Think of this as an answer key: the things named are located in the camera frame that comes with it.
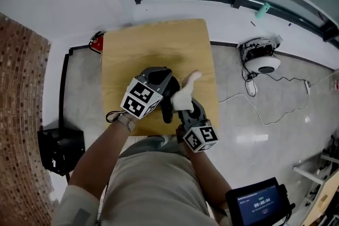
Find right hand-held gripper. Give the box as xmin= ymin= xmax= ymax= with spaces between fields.
xmin=177 ymin=97 xmax=219 ymax=153

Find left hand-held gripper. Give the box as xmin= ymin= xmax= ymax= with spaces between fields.
xmin=120 ymin=66 xmax=173 ymax=120

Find white cloth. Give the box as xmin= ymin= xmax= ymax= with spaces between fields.
xmin=170 ymin=70 xmax=202 ymax=112

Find steel kettle with black lid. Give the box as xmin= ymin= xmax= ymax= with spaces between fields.
xmin=147 ymin=70 xmax=181 ymax=124

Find person's left forearm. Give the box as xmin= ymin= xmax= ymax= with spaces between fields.
xmin=68 ymin=119 xmax=133 ymax=193

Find person's right forearm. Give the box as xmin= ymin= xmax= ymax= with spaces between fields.
xmin=182 ymin=140 xmax=234 ymax=206

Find person's grey trousers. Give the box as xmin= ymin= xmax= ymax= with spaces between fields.
xmin=119 ymin=135 xmax=188 ymax=158

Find beige wristband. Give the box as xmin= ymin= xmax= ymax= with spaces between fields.
xmin=118 ymin=113 xmax=136 ymax=132

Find white power adapter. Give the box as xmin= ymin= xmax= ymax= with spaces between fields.
xmin=245 ymin=80 xmax=258 ymax=97

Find red fire extinguisher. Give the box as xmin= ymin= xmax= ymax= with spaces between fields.
xmin=88 ymin=31 xmax=104 ymax=55

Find white dome device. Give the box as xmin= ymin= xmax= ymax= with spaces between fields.
xmin=245 ymin=57 xmax=281 ymax=75

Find person's beige shirt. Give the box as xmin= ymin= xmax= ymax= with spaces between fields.
xmin=50 ymin=150 xmax=220 ymax=226

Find white robot vacuum device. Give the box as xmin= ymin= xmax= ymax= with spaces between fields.
xmin=237 ymin=35 xmax=284 ymax=59

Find black tablet with screen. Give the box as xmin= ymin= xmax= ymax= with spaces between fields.
xmin=225 ymin=177 xmax=292 ymax=226

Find green cylinder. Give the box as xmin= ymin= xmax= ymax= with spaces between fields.
xmin=254 ymin=2 xmax=271 ymax=21

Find black box on floor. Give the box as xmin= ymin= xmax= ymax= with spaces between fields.
xmin=37 ymin=126 xmax=86 ymax=177

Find black strap loop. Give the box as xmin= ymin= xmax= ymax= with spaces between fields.
xmin=105 ymin=110 xmax=127 ymax=124

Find white cable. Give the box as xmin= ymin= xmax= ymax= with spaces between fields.
xmin=218 ymin=92 xmax=311 ymax=126

